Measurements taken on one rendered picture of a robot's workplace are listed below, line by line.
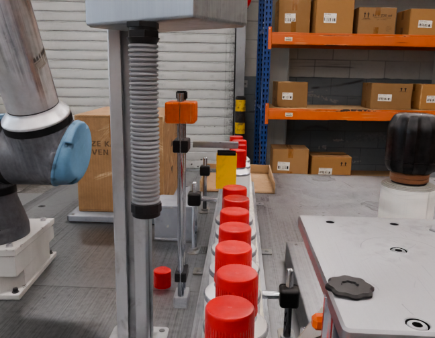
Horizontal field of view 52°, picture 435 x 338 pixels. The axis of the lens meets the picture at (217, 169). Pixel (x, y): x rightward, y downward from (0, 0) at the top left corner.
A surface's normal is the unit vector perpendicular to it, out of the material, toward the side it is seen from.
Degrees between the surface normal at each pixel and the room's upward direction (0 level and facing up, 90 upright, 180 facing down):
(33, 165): 110
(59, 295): 0
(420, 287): 0
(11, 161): 96
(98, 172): 90
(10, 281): 90
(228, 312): 2
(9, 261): 90
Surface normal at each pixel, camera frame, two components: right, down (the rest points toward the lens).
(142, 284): -0.05, 0.21
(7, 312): 0.02, -0.98
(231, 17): 0.79, 0.14
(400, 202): -0.59, 0.17
